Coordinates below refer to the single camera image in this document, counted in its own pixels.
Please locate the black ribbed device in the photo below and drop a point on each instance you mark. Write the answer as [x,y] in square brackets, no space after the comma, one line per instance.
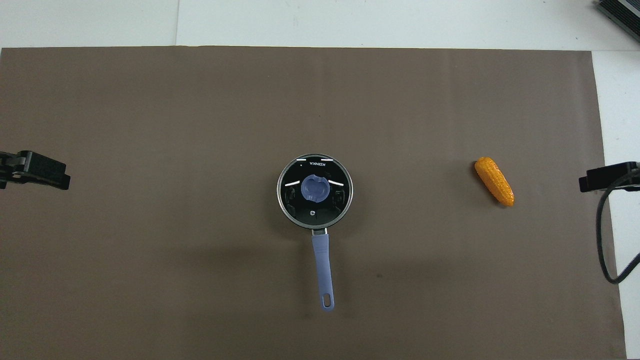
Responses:
[622,12]

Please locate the brown table mat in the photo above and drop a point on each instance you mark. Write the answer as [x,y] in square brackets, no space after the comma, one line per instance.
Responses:
[200,125]

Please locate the glass lid with blue knob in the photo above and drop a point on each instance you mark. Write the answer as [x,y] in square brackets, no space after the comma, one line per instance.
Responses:
[315,188]

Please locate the orange corn cob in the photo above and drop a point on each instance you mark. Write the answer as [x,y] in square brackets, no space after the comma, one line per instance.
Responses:
[494,181]

